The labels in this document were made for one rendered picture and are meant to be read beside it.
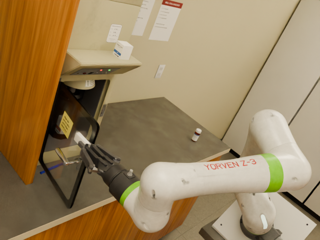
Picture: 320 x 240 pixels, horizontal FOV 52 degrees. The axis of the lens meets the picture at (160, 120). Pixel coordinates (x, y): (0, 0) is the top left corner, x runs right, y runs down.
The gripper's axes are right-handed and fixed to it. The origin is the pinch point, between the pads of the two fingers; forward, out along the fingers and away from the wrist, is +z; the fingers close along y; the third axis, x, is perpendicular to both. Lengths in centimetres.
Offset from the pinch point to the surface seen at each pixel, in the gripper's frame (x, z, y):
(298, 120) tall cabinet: 43, 3, -316
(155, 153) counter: 37, 15, -74
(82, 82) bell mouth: -3.5, 31.7, -20.9
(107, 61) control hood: -20.1, 18.9, -18.8
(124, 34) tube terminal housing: -28, 29, -33
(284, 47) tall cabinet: -18, 59, -316
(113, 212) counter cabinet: 55, 2, -38
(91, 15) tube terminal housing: -33.4, 29.0, -13.7
